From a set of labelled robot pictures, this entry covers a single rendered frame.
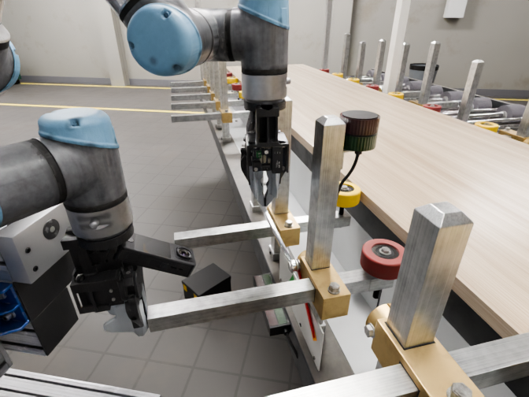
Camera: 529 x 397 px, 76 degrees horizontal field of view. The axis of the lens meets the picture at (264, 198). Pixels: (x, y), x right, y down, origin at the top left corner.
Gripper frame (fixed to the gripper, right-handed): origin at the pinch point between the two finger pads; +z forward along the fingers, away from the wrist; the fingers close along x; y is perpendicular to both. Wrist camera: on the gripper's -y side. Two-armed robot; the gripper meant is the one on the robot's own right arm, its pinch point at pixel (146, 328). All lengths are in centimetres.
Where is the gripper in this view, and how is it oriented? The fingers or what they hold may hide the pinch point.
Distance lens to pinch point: 62.4
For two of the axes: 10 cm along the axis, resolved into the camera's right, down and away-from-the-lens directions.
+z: 0.0, 8.8, 4.7
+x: 2.4, 4.6, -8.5
